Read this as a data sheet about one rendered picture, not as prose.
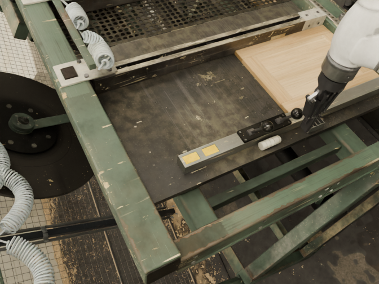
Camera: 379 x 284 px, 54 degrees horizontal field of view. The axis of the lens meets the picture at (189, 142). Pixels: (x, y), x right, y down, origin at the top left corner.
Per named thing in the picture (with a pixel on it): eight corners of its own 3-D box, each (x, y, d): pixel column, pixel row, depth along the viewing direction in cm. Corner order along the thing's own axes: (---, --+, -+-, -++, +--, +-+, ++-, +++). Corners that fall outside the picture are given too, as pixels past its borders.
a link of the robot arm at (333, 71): (371, 62, 92) (360, 80, 97) (347, 40, 96) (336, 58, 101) (345, 72, 89) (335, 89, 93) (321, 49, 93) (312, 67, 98)
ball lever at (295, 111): (283, 125, 128) (307, 115, 116) (274, 128, 127) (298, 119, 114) (279, 115, 128) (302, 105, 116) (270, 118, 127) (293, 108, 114)
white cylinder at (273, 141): (261, 152, 124) (280, 144, 127) (264, 147, 122) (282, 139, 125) (256, 145, 125) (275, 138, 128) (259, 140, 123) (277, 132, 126)
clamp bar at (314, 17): (324, 30, 169) (347, -19, 149) (67, 108, 126) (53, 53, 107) (309, 17, 173) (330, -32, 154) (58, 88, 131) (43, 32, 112)
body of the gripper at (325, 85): (334, 87, 94) (320, 110, 101) (357, 78, 97) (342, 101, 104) (315, 67, 97) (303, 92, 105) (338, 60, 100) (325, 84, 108)
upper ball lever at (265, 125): (255, 136, 124) (277, 129, 111) (246, 140, 122) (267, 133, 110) (251, 125, 124) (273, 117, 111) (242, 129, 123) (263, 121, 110)
